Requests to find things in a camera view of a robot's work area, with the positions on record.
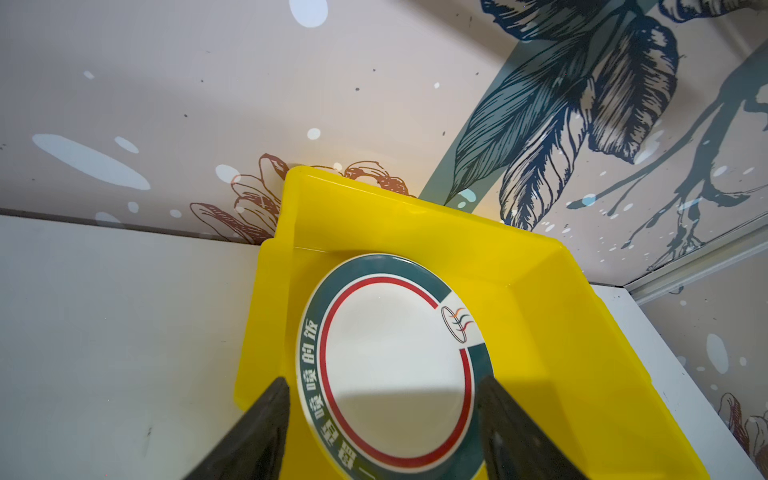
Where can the yellow plastic bin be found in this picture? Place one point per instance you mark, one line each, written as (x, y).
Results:
(554, 346)

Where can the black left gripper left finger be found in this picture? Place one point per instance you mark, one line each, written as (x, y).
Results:
(255, 446)

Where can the green red rim plate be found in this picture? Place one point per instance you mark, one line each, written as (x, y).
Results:
(388, 364)

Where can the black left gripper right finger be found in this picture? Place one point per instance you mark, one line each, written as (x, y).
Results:
(514, 446)

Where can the aluminium frame post right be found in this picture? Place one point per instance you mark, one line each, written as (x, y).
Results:
(739, 244)

